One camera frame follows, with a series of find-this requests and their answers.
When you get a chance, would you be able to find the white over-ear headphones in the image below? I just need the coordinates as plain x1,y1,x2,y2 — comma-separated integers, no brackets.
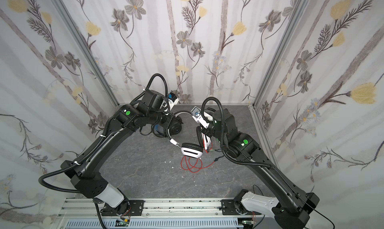
167,110,212,159

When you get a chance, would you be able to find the red headphone cable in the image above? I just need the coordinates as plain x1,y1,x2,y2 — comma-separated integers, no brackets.
179,129,223,173

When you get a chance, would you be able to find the black over-ear headphones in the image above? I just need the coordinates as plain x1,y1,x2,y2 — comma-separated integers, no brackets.
153,116,183,138

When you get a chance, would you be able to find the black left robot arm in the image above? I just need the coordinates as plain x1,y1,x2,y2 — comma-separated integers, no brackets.
61,90,178,216

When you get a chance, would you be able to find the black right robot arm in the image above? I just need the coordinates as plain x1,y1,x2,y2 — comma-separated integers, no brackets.
202,109,320,229

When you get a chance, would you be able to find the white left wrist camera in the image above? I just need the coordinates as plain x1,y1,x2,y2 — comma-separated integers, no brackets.
168,92,179,110

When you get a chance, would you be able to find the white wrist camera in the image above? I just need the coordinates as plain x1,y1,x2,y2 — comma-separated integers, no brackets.
168,92,179,110
191,106,214,128

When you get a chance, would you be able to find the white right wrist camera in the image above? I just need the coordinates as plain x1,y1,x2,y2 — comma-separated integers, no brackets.
191,106,214,128

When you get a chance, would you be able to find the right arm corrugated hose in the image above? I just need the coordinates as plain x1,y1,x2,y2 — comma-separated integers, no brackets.
200,96,275,169

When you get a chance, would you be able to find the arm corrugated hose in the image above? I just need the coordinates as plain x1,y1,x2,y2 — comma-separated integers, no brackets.
38,73,169,194
200,96,275,169

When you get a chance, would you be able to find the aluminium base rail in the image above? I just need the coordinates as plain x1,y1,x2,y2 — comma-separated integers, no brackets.
56,198,271,229

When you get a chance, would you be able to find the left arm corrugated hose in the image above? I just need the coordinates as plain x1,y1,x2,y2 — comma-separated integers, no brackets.
38,73,169,194

